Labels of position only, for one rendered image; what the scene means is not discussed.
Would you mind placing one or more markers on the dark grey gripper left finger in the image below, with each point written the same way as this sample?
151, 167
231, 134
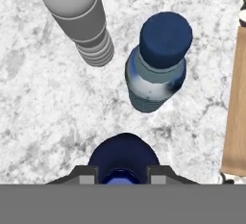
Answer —
84, 174

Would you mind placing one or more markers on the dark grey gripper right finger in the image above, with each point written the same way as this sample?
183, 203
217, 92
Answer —
160, 174

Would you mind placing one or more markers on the dark blue bottle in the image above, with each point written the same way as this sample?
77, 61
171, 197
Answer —
123, 157

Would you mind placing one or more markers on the blue-capped plastic bottle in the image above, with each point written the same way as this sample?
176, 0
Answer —
157, 64

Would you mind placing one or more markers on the grey ribbed bottle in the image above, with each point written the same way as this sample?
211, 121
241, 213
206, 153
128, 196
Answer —
80, 16

